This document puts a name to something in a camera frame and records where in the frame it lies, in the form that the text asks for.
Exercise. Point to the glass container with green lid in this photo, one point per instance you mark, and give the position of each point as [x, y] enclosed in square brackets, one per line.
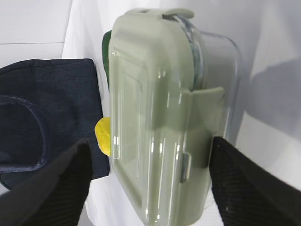
[172, 90]

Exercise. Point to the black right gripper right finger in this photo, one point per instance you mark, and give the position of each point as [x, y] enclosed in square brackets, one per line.
[246, 194]

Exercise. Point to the dark navy fabric bag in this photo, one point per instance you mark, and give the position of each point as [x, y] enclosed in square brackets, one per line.
[46, 106]

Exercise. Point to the green cucumber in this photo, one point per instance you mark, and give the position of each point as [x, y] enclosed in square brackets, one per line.
[105, 54]

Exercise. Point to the yellow lemon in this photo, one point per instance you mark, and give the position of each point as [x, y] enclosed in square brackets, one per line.
[102, 133]

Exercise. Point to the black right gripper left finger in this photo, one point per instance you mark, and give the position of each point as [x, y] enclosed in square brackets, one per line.
[54, 196]

